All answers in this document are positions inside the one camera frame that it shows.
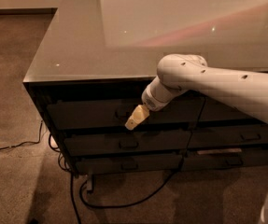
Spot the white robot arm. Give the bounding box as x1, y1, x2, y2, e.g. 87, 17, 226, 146
125, 54, 268, 130

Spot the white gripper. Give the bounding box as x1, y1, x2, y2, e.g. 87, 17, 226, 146
125, 89, 165, 131

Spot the thin black floor cable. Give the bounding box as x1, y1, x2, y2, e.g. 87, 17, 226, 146
0, 119, 44, 161

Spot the thick black floor cable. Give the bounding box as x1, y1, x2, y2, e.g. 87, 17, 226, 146
69, 154, 186, 224

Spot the dark cabinet with glossy top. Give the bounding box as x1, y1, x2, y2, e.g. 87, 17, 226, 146
23, 0, 268, 175

